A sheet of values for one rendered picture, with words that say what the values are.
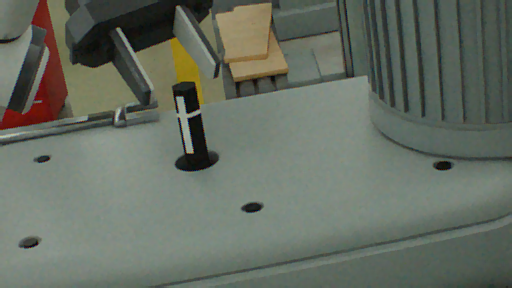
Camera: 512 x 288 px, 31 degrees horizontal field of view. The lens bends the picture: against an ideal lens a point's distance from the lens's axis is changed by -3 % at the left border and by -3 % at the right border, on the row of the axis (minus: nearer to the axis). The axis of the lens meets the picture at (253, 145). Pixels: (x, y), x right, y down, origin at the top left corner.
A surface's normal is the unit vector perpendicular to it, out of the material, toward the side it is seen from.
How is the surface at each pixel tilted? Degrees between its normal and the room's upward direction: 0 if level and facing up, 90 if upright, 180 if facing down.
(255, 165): 0
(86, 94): 90
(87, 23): 56
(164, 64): 90
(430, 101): 90
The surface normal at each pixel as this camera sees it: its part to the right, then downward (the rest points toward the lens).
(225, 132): -0.14, -0.89
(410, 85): -0.72, 0.40
